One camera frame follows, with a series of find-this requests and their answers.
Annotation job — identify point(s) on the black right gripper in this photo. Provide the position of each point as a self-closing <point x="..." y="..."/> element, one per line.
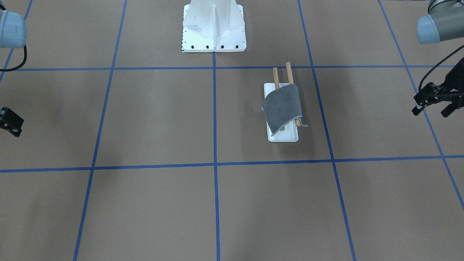
<point x="8" y="119"/>

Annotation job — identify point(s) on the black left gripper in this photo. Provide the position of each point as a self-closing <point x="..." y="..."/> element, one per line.
<point x="432" y="95"/>

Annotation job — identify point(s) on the grey towel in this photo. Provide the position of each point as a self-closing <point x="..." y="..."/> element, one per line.
<point x="283" y="112"/>

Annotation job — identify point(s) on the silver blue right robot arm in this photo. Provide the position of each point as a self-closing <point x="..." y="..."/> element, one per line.
<point x="13" y="35"/>

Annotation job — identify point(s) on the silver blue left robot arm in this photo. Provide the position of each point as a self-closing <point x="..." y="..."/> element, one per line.
<point x="444" y="21"/>

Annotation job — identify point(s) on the white towel rack base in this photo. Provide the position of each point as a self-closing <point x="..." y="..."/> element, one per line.
<point x="290" y="132"/>

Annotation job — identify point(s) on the wooden rack rod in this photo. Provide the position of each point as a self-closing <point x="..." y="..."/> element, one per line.
<point x="290" y="74"/>
<point x="276" y="78"/>

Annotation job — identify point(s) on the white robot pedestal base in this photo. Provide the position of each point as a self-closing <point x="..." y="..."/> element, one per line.
<point x="213" y="26"/>

